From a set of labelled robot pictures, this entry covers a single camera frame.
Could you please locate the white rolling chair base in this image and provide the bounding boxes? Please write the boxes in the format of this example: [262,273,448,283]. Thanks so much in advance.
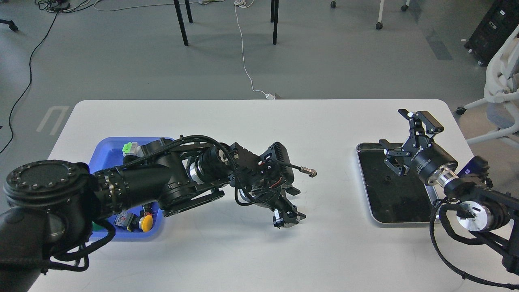
[330,0,410,31]

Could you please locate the black floor cable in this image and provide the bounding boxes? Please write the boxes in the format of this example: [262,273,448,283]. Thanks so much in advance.
[0,0,98,155]

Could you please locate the light green push button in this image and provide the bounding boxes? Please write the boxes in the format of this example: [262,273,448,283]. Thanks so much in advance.
[122,142,140,157]

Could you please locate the silver metal tray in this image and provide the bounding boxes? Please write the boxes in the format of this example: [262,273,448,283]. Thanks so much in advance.
[356,143,438,228]

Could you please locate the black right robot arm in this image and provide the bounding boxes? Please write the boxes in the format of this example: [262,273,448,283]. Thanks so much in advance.
[379,109,519,290]

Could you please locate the yellow push button switch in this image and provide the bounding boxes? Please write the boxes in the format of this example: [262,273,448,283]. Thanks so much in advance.
[126,213,154,233]

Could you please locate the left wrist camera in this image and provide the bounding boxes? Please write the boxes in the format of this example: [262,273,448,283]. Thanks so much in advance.
[240,141,317,193]

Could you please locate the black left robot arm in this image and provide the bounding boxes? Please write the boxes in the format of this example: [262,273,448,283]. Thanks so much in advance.
[1,135,316,292]

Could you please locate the black table legs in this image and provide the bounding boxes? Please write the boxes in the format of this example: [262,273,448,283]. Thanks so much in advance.
[173,0,280,46]

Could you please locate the black equipment case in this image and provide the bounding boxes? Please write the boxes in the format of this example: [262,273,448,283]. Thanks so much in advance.
[464,0,519,66]

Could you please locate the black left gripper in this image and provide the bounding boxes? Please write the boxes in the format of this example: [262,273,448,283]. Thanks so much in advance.
[249,183,306,228]

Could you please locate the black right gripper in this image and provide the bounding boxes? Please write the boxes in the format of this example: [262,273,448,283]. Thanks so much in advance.
[379,109,458,186]

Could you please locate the white office chair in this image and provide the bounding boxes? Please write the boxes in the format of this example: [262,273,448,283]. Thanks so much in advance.
[456,27,519,148]

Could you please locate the white power cable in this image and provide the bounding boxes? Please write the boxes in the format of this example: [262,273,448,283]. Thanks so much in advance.
[234,0,276,100]

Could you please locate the blue plastic tray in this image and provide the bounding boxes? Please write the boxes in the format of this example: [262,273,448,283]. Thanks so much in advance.
[88,137,163,241]

